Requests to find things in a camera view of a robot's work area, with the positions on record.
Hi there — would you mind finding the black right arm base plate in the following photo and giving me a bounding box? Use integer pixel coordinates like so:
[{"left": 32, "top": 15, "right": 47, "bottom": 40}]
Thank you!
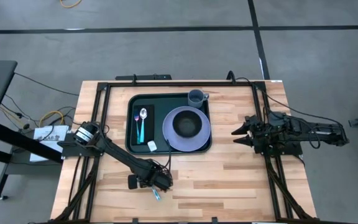
[{"left": 258, "top": 136, "right": 304, "bottom": 157}]

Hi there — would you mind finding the spoon with teal handle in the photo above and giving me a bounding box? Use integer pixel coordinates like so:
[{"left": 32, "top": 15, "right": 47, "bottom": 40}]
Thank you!
[{"left": 139, "top": 108, "right": 149, "bottom": 144}]

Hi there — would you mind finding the black bowl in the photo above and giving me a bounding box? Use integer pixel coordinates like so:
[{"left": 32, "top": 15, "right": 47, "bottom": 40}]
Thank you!
[{"left": 172, "top": 110, "right": 203, "bottom": 138}]

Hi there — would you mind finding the dark green plastic tray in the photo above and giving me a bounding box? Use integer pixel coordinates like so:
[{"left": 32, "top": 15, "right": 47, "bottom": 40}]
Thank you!
[{"left": 125, "top": 92, "right": 213, "bottom": 155}]

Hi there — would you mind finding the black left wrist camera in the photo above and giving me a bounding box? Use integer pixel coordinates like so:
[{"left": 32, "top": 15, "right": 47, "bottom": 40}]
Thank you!
[{"left": 127, "top": 174, "right": 138, "bottom": 190}]

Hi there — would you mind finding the lavender round plate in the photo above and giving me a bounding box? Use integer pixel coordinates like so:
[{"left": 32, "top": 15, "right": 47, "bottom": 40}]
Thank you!
[{"left": 162, "top": 106, "right": 211, "bottom": 152}]

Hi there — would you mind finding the yellow cable beside desk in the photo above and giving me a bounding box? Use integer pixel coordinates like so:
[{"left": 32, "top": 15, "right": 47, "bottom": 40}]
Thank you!
[{"left": 0, "top": 105, "right": 65, "bottom": 126}]

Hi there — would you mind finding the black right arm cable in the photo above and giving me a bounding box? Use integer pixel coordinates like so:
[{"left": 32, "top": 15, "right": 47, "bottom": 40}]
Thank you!
[{"left": 253, "top": 82, "right": 344, "bottom": 149}]

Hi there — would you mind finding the knife with patterned teal handle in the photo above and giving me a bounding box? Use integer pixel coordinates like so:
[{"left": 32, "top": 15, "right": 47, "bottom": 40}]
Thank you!
[{"left": 151, "top": 185, "right": 162, "bottom": 202}]

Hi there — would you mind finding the black power strip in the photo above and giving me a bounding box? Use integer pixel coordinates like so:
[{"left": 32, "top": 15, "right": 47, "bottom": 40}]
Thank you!
[{"left": 115, "top": 73, "right": 173, "bottom": 81}]

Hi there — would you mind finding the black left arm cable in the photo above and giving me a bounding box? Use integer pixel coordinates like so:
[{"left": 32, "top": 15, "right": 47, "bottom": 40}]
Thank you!
[{"left": 165, "top": 139, "right": 173, "bottom": 170}]

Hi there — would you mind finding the blue-grey mug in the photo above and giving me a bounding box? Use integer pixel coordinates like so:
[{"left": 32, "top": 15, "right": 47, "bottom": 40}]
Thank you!
[{"left": 187, "top": 89, "right": 210, "bottom": 109}]

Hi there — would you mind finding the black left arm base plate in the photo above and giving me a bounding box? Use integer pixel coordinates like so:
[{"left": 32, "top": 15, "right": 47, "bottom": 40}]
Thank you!
[{"left": 57, "top": 132, "right": 107, "bottom": 158}]

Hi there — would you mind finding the white printed paper sheet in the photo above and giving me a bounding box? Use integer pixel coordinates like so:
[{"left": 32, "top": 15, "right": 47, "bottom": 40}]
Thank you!
[{"left": 29, "top": 124, "right": 70, "bottom": 163}]

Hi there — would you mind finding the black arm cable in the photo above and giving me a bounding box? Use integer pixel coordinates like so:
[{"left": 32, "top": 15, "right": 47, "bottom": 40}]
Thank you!
[
  {"left": 253, "top": 82, "right": 344, "bottom": 149},
  {"left": 165, "top": 139, "right": 173, "bottom": 170}
]

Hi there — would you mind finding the black napkin with white tag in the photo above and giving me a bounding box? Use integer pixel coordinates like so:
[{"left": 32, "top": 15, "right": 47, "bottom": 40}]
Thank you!
[{"left": 132, "top": 104, "right": 157, "bottom": 152}]

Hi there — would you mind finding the yellow floor cable loop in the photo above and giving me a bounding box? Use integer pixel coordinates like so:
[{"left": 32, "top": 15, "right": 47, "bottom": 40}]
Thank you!
[{"left": 59, "top": 0, "right": 83, "bottom": 9}]

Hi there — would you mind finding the black metal table frame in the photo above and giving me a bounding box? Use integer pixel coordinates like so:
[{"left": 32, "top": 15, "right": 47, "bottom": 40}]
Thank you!
[{"left": 51, "top": 80, "right": 315, "bottom": 224}]

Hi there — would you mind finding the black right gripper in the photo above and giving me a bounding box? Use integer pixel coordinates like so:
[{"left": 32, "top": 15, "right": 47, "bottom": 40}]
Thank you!
[{"left": 231, "top": 115, "right": 270, "bottom": 153}]

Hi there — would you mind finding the thin black floor cable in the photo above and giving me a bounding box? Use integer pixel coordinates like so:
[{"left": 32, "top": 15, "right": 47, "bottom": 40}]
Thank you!
[{"left": 13, "top": 72, "right": 80, "bottom": 96}]

